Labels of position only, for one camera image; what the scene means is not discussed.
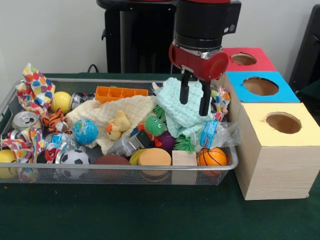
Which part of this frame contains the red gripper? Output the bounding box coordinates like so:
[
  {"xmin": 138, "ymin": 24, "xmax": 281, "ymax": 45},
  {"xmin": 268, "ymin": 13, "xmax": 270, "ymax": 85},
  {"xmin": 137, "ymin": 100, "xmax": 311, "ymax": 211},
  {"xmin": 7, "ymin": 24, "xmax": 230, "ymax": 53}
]
[{"xmin": 168, "ymin": 43, "xmax": 230, "ymax": 117}]

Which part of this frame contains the mint green knitted cloth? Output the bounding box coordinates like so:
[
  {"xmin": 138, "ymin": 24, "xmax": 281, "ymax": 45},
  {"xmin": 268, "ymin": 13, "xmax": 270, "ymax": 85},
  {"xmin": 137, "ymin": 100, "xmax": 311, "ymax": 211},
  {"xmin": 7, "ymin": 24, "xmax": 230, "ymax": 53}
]
[{"xmin": 155, "ymin": 76, "xmax": 216, "ymax": 138}]

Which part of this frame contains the clear packet with blue label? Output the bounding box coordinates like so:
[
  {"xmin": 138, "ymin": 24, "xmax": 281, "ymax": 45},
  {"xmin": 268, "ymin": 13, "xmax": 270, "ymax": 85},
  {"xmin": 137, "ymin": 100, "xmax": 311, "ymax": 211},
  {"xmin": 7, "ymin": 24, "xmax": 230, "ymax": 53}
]
[{"xmin": 199, "ymin": 120, "xmax": 241, "ymax": 150}]

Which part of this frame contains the wooden box with three holes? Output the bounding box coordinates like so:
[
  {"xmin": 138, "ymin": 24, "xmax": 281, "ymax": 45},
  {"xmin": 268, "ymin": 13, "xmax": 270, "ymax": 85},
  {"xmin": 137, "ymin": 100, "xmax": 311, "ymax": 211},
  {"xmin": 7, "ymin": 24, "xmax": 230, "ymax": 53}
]
[{"xmin": 211, "ymin": 46, "xmax": 320, "ymax": 201}]

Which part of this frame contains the orange toy basketball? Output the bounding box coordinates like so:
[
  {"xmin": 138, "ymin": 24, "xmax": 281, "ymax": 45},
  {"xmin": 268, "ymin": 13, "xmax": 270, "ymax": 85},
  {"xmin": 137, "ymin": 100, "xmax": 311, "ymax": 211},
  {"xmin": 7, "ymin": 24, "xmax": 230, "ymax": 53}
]
[{"xmin": 196, "ymin": 146, "xmax": 228, "ymax": 167}]

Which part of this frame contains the plain wooden cube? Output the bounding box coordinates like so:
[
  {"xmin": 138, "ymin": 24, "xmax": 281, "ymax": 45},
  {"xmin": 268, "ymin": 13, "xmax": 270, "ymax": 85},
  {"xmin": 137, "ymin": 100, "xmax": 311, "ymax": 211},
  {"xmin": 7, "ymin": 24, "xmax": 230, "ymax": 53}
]
[{"xmin": 171, "ymin": 150, "xmax": 198, "ymax": 166}]

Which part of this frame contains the cream knitted cloth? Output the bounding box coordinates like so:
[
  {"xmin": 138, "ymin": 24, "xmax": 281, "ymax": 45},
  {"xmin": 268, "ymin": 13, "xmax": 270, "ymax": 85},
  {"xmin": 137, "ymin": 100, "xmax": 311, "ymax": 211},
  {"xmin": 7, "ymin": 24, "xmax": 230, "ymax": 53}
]
[{"xmin": 65, "ymin": 94, "xmax": 158, "ymax": 155}]

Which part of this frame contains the orange foam disc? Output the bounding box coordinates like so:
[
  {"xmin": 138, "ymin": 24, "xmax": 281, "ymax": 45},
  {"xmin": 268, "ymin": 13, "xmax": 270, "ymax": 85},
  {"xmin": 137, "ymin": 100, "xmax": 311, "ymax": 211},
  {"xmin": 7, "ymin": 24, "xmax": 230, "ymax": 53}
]
[{"xmin": 138, "ymin": 147, "xmax": 173, "ymax": 166}]

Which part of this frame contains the orange plastic building block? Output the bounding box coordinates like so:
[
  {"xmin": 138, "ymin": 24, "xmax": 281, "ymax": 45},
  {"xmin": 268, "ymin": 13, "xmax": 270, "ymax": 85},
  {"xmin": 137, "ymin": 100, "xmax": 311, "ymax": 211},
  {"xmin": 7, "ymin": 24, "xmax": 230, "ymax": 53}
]
[{"xmin": 95, "ymin": 86, "xmax": 149, "ymax": 104}]

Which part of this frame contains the yellow plush toy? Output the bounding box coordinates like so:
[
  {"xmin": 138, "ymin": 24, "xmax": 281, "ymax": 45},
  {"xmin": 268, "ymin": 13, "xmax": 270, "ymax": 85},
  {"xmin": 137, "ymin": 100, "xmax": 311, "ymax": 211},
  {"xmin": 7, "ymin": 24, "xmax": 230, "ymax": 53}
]
[{"xmin": 104, "ymin": 109, "xmax": 131, "ymax": 141}]

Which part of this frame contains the brown toy football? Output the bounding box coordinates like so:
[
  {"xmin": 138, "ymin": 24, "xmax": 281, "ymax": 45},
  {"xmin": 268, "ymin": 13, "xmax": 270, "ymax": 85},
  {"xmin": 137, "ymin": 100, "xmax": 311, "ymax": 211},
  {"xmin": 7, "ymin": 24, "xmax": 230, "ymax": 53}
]
[{"xmin": 92, "ymin": 154, "xmax": 131, "ymax": 166}]

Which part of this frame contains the blue globe ball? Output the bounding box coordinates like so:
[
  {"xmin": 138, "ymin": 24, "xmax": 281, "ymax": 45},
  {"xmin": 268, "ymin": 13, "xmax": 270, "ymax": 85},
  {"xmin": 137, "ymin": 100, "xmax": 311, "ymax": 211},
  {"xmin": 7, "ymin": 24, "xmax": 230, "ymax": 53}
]
[{"xmin": 72, "ymin": 119, "xmax": 100, "ymax": 145}]

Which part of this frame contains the neighbouring green table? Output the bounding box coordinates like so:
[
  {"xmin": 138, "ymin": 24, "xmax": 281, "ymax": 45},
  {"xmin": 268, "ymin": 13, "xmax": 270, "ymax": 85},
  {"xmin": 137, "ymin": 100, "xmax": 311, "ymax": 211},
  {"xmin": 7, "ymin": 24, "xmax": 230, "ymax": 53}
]
[{"xmin": 297, "ymin": 79, "xmax": 320, "ymax": 104}]

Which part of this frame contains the black flat panel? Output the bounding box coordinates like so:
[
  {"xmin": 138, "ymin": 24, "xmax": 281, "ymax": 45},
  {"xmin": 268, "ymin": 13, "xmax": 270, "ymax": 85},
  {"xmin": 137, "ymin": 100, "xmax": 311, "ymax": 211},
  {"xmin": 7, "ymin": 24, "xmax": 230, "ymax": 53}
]
[{"xmin": 289, "ymin": 4, "xmax": 320, "ymax": 92}]

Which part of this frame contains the dark green tablecloth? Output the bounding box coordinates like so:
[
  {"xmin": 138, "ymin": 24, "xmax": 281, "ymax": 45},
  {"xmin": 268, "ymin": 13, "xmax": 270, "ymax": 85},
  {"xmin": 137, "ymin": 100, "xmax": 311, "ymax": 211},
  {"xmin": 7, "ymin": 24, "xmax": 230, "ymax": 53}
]
[{"xmin": 0, "ymin": 72, "xmax": 320, "ymax": 240}]

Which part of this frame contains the black and white soccer ball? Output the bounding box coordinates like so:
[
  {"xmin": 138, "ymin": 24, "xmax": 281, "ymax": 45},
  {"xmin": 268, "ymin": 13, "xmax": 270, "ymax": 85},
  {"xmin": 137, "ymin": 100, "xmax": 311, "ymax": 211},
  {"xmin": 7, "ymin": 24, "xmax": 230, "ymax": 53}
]
[{"xmin": 59, "ymin": 149, "xmax": 90, "ymax": 165}]

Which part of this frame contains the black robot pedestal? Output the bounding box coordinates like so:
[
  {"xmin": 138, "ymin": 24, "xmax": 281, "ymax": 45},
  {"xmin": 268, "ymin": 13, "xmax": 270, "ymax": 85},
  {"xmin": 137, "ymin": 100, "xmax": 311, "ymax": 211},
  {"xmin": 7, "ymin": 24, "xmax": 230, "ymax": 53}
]
[{"xmin": 96, "ymin": 0, "xmax": 181, "ymax": 74}]

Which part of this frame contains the black cable behind table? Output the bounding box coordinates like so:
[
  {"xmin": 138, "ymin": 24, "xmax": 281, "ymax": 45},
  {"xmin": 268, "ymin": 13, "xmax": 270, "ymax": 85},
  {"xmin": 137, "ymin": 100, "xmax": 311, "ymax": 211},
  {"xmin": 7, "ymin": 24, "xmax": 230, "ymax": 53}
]
[{"xmin": 87, "ymin": 64, "xmax": 103, "ymax": 74}]

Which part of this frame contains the silver wire mesh bin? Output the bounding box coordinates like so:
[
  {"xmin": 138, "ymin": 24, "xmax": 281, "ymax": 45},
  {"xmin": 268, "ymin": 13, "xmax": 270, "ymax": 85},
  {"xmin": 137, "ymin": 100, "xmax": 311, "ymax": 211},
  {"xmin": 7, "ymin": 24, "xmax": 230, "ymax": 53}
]
[{"xmin": 0, "ymin": 77, "xmax": 239, "ymax": 186}]

